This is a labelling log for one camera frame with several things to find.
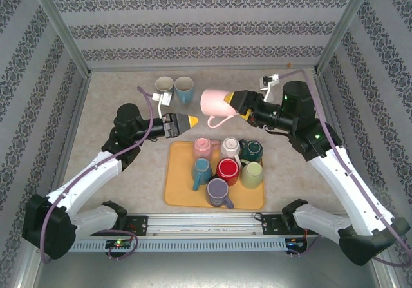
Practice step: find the pink hexagonal mug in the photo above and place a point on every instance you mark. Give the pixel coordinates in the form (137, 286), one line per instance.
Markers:
(202, 147)

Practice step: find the light blue mug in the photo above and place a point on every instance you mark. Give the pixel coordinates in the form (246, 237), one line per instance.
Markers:
(186, 96)

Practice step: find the light pink mug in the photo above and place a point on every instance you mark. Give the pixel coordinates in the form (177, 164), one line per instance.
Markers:
(214, 104)

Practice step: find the white hexagonal mug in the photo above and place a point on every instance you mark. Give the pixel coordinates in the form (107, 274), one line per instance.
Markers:
(229, 146)

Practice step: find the dark green mug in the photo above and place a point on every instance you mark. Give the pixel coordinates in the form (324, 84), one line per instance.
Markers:
(252, 151)

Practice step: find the grey mug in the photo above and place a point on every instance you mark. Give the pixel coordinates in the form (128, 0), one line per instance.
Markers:
(162, 84)

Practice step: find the red mug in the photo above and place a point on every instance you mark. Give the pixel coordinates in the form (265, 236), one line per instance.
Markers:
(227, 171)

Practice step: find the light green mug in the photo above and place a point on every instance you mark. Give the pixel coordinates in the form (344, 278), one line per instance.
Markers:
(252, 173)

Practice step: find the purple mug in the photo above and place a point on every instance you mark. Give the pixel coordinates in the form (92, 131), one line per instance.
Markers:
(217, 189)

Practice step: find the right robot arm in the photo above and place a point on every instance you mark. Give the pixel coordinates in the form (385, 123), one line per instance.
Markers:
(347, 188)

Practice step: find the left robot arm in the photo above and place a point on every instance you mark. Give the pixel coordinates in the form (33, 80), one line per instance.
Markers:
(83, 181)

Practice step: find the yellow tray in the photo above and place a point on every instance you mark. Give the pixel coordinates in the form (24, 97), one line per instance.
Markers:
(177, 172)

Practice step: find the left circuit board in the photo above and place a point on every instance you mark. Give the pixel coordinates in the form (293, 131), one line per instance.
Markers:
(119, 243)

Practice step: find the circuit board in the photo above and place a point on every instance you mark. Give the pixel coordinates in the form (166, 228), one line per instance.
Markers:
(119, 243)
(296, 243)

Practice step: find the right circuit board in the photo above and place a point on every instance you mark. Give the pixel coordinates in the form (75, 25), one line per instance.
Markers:
(296, 243)

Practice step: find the grey metal bottom panel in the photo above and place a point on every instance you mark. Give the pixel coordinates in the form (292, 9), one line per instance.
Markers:
(206, 272)

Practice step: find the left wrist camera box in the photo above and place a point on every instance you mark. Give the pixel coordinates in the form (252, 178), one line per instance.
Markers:
(165, 98)

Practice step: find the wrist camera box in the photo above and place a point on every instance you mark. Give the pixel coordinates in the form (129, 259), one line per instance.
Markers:
(165, 98)
(269, 83)

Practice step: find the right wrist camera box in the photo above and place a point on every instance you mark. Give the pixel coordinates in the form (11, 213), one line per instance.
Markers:
(269, 83)

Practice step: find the aluminium side rail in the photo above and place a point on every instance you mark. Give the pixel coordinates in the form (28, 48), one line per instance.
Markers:
(331, 120)
(80, 107)

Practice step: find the aluminium frame post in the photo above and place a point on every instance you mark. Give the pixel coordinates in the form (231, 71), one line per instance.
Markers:
(61, 27)
(346, 27)

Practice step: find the aluminium mounting rail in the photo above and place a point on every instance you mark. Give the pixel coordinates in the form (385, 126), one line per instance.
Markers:
(206, 224)

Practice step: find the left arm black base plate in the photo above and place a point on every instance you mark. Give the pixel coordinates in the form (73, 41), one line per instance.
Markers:
(141, 225)

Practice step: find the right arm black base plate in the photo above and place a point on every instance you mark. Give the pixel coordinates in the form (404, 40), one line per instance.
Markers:
(268, 225)

